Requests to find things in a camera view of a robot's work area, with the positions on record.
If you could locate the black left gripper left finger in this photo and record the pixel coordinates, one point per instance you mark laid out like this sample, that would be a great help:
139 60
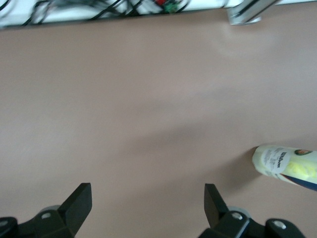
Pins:
73 213

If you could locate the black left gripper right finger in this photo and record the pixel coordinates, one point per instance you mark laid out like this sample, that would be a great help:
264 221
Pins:
219 217

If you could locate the clear plastic tennis ball can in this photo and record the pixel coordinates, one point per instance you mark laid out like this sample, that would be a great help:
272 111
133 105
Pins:
275 158

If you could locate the brown table cover mat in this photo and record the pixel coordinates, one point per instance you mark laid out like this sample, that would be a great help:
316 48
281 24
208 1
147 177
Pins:
123 99

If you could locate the aluminium camera mount post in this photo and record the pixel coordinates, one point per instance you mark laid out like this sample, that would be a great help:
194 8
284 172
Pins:
244 15

